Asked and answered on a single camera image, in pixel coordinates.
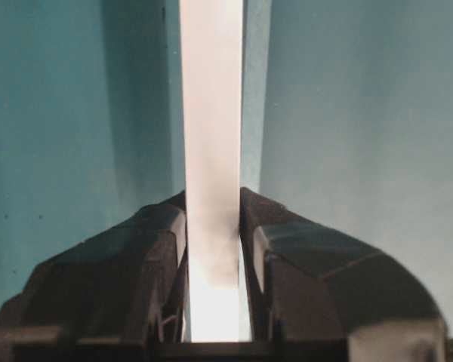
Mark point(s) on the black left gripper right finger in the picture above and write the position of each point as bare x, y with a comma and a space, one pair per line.
315, 290

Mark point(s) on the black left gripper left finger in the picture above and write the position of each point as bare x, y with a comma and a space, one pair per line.
113, 297

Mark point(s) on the white wooden board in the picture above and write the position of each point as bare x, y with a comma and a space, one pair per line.
211, 63

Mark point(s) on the teal table cloth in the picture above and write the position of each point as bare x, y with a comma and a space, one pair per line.
348, 121

